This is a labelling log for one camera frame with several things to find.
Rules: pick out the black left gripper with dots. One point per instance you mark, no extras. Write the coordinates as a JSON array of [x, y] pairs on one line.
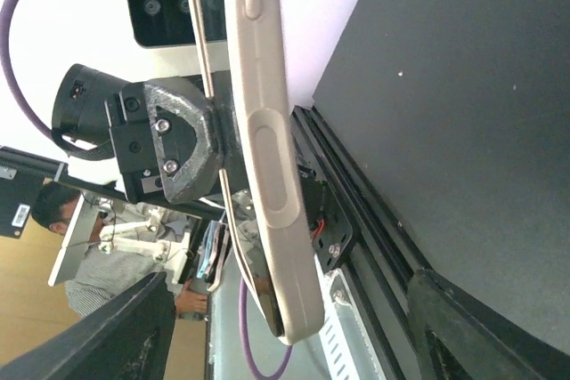
[[181, 122]]

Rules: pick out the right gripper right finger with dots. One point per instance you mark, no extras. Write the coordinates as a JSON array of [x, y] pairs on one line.
[[457, 337]]

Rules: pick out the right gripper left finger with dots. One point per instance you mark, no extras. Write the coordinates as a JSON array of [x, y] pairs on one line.
[[129, 337]]

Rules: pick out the black smartphone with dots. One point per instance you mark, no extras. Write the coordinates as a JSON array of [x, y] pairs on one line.
[[219, 73]]

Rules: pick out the beige cased phone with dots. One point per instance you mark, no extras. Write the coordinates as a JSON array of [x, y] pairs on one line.
[[262, 103]]

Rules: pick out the person in striped shirt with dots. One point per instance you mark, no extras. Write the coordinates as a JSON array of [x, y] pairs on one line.
[[100, 277]]

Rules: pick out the white monitor back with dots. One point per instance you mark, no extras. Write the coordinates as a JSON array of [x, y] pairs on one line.
[[76, 240]]

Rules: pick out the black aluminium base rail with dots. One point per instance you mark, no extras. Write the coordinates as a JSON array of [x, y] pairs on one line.
[[377, 257]]

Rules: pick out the white slotted cable duct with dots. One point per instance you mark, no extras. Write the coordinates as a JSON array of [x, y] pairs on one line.
[[346, 345]]

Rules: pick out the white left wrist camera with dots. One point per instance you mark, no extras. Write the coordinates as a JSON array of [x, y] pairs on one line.
[[165, 23]]

